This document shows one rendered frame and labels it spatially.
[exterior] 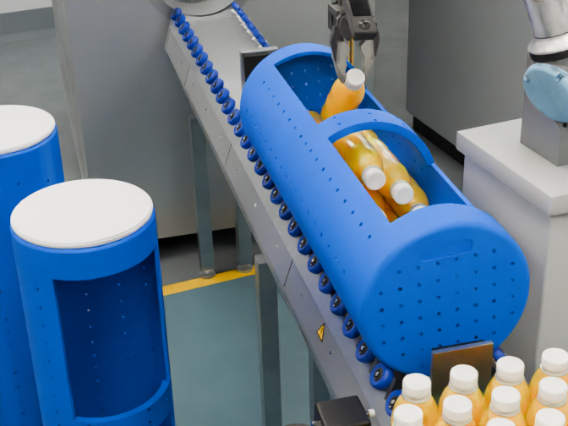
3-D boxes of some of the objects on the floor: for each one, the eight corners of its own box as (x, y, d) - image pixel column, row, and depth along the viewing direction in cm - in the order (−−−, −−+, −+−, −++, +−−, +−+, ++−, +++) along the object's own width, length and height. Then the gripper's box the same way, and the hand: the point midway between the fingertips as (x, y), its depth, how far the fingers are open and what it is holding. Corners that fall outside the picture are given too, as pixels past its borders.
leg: (251, 264, 391) (243, 106, 362) (254, 272, 386) (247, 112, 357) (235, 266, 390) (226, 108, 360) (238, 275, 385) (230, 114, 355)
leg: (280, 439, 304) (273, 250, 274) (285, 453, 299) (279, 261, 269) (260, 444, 303) (251, 253, 273) (265, 456, 298) (256, 264, 268)
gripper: (371, -32, 214) (369, 68, 224) (317, -27, 211) (318, 74, 221) (385, -21, 206) (383, 82, 216) (329, -16, 204) (329, 89, 214)
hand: (354, 77), depth 216 cm, fingers closed on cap, 4 cm apart
